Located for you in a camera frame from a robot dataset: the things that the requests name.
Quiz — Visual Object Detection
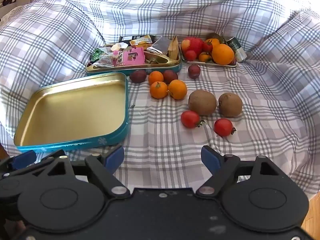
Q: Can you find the yellow and white pastry packet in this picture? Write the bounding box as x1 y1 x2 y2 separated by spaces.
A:
130 35 153 46

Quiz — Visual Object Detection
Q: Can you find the clear walnut snack packet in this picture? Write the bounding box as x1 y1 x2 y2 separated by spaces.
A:
96 54 118 68

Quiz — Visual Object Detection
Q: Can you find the pink snack packet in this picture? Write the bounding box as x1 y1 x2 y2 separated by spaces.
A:
113 47 146 67

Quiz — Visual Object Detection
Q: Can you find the dark purple passion fruit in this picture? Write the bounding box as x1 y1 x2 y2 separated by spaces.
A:
129 69 147 84

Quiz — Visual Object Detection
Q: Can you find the large orange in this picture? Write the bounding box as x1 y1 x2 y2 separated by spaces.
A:
211 44 235 65

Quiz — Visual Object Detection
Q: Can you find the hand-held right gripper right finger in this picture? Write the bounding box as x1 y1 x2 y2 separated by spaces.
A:
196 145 282 198

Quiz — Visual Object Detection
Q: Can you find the teal tin of snacks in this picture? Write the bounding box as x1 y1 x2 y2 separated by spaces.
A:
85 44 182 76

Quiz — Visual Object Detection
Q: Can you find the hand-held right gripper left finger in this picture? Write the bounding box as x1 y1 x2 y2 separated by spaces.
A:
44 145 131 197

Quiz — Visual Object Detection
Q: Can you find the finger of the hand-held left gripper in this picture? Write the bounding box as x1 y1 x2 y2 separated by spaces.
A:
0 150 54 180

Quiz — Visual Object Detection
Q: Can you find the red and yellow apple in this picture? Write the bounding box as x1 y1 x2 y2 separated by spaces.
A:
181 37 204 58

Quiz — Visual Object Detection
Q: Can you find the grey plaid blanket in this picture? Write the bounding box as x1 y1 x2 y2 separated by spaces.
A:
0 0 320 200

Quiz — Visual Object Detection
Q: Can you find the dark red plum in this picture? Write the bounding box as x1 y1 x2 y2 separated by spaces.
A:
188 64 201 79
163 69 179 84

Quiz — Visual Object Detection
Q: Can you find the brown paper packet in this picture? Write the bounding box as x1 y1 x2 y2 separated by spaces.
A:
167 35 180 59

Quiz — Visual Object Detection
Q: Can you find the teal and gold tin lid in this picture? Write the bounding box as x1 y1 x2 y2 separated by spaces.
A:
14 72 130 152

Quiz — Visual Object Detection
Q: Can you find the silver foil packet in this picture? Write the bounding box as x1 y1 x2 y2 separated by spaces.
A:
147 36 172 55

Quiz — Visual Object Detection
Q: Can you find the white rectangular tray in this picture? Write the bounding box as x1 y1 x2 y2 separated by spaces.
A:
182 55 237 68

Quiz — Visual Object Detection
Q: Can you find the cream pastry in white wrapper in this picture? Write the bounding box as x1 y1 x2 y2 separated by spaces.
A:
110 43 129 53

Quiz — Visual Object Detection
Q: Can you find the black snack packet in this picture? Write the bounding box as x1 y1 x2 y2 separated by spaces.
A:
118 35 140 46

